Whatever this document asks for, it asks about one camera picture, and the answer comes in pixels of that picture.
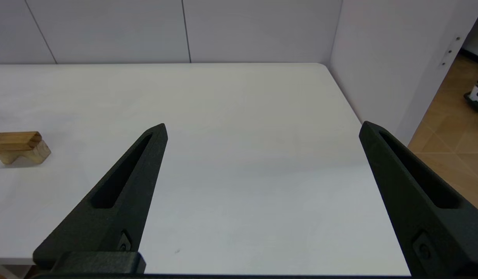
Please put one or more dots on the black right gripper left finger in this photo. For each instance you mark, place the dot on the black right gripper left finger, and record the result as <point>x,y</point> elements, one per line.
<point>119,209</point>

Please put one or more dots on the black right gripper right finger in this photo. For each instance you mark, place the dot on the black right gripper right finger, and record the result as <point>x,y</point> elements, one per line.
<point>425,217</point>

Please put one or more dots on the arched wooden building block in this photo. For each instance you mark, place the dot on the arched wooden building block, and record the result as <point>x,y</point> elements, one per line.
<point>38,152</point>

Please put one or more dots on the rectangular wooden building block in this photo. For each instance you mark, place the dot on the rectangular wooden building block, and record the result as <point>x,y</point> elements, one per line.
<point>15,141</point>

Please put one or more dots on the white door hinge plate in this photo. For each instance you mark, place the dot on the white door hinge plate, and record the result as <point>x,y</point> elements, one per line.
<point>451,51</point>

